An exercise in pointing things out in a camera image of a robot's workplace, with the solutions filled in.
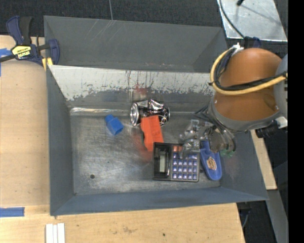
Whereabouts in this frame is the blue plastic cap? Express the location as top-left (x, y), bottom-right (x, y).
top-left (104, 114), bottom-right (125, 136)

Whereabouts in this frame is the grey metal bin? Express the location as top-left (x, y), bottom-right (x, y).
top-left (43, 15), bottom-right (270, 216)

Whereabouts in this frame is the black cylinder on white bracket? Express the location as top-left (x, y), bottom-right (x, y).
top-left (255, 116), bottom-right (288, 139)

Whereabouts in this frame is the black calculator with blue keys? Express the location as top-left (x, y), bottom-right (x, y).
top-left (152, 142), bottom-right (201, 183)

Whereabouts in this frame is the crushed silver can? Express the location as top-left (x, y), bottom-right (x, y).
top-left (130, 99), bottom-right (171, 127)

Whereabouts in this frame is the orange block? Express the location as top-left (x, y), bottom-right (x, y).
top-left (140, 115), bottom-right (165, 152)

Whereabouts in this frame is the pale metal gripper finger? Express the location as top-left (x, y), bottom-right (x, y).
top-left (179, 132), bottom-right (196, 143)
top-left (181, 141), bottom-right (201, 159)

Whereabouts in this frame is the blue oval thing with print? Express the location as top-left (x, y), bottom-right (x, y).
top-left (199, 140), bottom-right (223, 181)

